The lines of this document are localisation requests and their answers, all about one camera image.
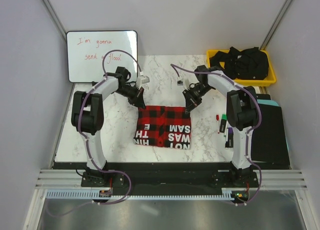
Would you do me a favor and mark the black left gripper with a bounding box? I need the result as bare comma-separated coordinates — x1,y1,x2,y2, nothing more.
114,85,146,110

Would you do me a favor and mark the green cap marker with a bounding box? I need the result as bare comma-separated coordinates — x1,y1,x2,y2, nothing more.
219,114,228,133

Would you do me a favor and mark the yellow plastic bin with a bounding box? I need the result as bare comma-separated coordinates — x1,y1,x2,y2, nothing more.
206,49,277,87

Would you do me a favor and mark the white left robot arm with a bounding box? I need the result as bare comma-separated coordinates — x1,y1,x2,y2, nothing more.
71,67,146,186

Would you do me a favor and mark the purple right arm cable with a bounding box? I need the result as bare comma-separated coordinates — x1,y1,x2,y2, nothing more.
170,63,263,206

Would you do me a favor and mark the white dry erase board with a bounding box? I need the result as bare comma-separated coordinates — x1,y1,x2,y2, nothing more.
66,30,138,83

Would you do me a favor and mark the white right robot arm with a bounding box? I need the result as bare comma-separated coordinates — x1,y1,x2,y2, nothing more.
182,65,262,187

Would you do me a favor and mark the aluminium frame rail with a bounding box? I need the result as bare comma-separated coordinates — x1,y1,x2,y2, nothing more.
35,169,307,190

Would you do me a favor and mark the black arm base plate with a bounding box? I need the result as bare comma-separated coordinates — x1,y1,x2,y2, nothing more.
81,162,259,196

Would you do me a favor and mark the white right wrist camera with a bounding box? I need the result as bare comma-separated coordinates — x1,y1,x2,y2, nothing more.
177,79,190,89

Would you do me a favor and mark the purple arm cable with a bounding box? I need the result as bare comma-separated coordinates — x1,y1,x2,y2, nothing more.
170,63,263,206
46,49,145,217

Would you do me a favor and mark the white slotted cable duct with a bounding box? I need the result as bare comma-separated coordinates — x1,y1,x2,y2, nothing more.
46,188,161,200

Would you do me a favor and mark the black shirt in bin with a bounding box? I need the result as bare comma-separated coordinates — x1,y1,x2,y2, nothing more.
209,47,269,80

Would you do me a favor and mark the red marker pen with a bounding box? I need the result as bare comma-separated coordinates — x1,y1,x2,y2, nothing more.
215,114,220,134

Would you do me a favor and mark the black folder stack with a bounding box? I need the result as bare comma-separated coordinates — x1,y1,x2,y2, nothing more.
251,94,291,169

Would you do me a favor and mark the teal notebook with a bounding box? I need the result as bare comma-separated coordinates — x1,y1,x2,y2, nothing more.
257,99,280,107

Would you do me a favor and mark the red black plaid shirt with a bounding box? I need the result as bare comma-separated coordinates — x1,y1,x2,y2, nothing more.
133,106,192,150

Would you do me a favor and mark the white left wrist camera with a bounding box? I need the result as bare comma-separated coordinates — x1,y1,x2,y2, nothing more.
136,75,150,88

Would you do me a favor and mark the purple cap marker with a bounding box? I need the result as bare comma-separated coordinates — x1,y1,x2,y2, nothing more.
227,127,234,140

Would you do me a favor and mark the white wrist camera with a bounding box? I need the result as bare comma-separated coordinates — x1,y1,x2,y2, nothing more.
136,75,150,88
177,79,190,89

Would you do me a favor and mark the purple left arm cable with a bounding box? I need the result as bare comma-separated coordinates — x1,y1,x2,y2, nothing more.
46,49,145,217

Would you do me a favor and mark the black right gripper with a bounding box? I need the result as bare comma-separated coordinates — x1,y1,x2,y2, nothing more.
183,84,213,114

